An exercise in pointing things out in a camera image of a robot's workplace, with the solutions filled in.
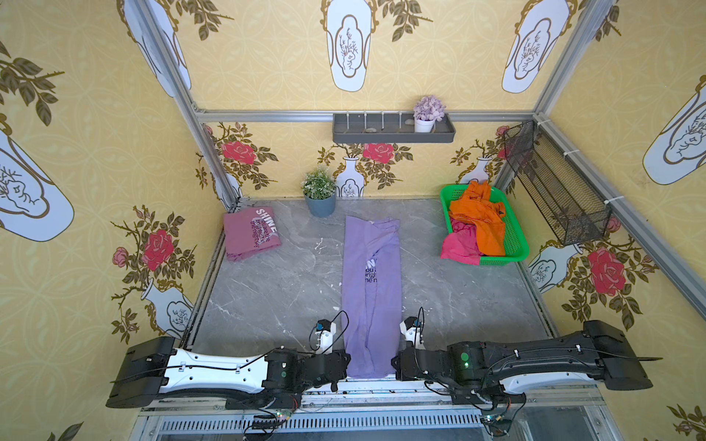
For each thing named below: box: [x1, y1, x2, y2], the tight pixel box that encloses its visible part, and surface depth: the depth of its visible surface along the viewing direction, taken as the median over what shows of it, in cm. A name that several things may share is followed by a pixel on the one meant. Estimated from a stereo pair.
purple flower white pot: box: [413, 94, 446, 134], surface depth 85 cm
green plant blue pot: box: [300, 167, 337, 218], surface depth 109 cm
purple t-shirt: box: [341, 215, 402, 379], surface depth 95 cm
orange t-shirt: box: [448, 180, 506, 257], surface depth 108 cm
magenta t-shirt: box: [440, 217, 484, 266], surface depth 97 cm
